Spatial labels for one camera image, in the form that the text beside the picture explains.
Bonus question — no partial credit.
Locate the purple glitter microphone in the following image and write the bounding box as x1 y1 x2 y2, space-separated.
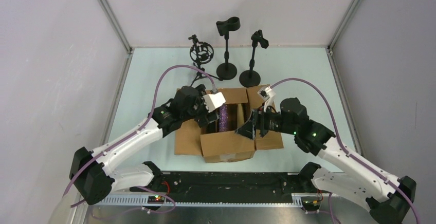
218 104 229 132

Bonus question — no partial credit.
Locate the brown cardboard box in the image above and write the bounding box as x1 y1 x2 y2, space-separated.
174 86 284 163

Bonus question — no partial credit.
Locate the black tripod shock mount stand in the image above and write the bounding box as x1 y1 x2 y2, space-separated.
188 34 224 86

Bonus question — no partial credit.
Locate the beige microphone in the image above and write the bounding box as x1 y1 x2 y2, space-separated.
236 103 247 129

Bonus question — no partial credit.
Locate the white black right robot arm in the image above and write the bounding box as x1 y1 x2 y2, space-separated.
235 98 416 223

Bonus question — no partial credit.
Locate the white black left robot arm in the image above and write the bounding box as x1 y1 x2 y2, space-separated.
69 84 226 205

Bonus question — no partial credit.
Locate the black round-base clip stand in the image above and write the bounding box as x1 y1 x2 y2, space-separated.
216 16 241 80

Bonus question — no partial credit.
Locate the black round-base clamp stand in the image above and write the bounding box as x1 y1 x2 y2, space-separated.
239 29 269 88

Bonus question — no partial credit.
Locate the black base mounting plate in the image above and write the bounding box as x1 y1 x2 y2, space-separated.
160 171 307 204

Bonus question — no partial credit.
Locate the right base circuit board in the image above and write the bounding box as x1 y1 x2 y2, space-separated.
301 200 322 214

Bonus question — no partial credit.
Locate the base circuit board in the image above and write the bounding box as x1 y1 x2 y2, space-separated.
301 200 322 214
147 195 166 204

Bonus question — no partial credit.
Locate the left base circuit board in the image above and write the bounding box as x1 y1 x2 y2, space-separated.
147 195 166 204

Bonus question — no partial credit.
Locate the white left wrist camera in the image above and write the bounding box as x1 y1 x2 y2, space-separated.
203 92 226 113

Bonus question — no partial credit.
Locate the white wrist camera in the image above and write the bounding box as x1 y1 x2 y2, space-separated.
203 92 226 113
258 86 276 112

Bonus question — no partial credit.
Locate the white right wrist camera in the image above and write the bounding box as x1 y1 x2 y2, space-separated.
258 86 276 112

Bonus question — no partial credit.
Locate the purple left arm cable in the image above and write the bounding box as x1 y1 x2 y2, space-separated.
63 64 219 210

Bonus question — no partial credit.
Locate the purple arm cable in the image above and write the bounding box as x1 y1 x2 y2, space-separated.
63 64 219 210
270 78 421 224

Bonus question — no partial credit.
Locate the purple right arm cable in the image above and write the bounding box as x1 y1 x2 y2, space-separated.
270 78 421 224

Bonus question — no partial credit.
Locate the grey slotted cable duct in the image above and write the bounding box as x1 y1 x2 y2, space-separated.
96 194 303 208

